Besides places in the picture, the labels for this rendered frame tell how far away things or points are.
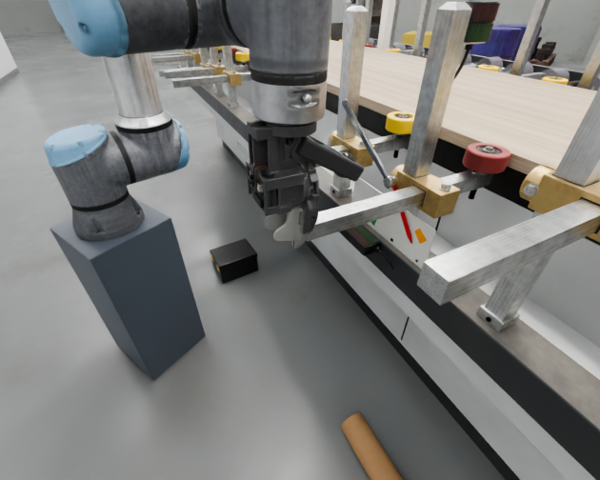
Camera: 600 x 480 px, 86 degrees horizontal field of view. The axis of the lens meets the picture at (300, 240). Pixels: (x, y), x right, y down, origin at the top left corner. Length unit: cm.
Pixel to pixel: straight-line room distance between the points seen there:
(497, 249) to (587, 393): 34
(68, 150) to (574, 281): 113
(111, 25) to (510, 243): 44
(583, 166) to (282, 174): 36
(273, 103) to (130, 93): 64
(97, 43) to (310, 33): 21
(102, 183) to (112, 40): 62
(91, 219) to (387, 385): 112
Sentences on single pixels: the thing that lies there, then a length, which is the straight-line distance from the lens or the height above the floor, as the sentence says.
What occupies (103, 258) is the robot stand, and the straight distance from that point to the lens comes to 102.
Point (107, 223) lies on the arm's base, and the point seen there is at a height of 65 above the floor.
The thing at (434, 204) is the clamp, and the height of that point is 85.
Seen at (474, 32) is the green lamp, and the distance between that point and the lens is 64.
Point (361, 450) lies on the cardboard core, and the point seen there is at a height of 7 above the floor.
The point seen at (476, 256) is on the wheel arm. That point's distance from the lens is 34.
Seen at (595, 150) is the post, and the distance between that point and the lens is 50.
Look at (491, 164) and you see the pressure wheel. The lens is 73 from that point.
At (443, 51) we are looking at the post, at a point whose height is 108.
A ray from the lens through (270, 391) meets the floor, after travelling 130.
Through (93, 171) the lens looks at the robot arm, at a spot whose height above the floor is 79.
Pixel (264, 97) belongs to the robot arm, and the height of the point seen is 106.
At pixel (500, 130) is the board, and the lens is 92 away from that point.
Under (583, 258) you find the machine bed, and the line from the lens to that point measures 79.
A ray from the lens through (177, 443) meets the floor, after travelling 129.
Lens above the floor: 115
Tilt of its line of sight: 37 degrees down
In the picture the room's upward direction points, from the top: straight up
